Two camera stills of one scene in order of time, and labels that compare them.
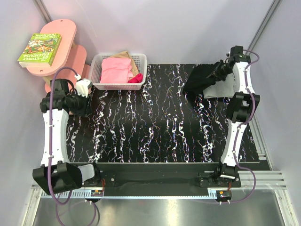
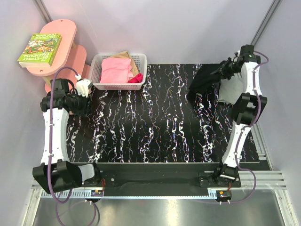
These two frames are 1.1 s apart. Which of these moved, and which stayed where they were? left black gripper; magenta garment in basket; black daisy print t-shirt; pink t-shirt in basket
Moved: black daisy print t-shirt
Stayed: left black gripper; pink t-shirt in basket; magenta garment in basket
